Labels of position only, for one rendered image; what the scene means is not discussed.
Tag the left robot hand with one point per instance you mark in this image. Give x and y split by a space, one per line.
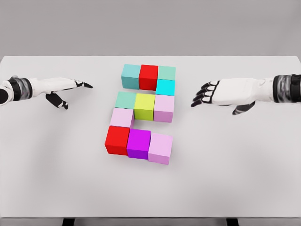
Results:
62 84

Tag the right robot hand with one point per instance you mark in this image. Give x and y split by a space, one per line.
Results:
232 91

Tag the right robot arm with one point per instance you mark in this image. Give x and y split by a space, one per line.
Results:
279 88

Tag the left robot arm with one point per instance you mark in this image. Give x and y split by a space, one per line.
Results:
21 87

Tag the mint green cube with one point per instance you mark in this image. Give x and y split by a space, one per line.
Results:
167 73
125 100

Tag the light pink cube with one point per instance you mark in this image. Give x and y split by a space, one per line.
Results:
163 107
160 147
121 117

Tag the cyan cube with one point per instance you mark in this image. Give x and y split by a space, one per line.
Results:
165 87

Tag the teal cube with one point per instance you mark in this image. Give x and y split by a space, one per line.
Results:
130 75

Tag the red cube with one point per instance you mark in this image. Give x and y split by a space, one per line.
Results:
116 140
148 76

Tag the yellow-green cube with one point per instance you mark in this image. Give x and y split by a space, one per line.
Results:
144 106

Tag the magenta cube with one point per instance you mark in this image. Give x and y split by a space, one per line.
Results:
138 143

